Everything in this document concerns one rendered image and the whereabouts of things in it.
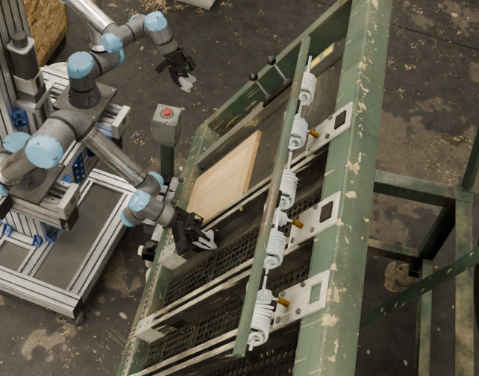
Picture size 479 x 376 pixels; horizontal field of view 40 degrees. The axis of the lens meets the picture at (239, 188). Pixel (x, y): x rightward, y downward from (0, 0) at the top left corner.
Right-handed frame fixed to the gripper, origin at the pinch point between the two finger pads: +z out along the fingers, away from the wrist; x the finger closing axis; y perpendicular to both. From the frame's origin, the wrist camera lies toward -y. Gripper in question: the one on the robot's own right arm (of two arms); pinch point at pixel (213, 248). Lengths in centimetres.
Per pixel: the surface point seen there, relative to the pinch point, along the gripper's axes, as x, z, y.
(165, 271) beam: 37.9, -0.6, 3.7
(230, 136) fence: 9, -2, 61
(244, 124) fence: -1, -2, 61
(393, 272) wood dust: 57, 143, 84
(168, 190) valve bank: 58, -4, 54
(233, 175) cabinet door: 1.5, 0.4, 36.0
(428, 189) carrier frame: -8, 99, 85
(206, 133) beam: 38, -2, 81
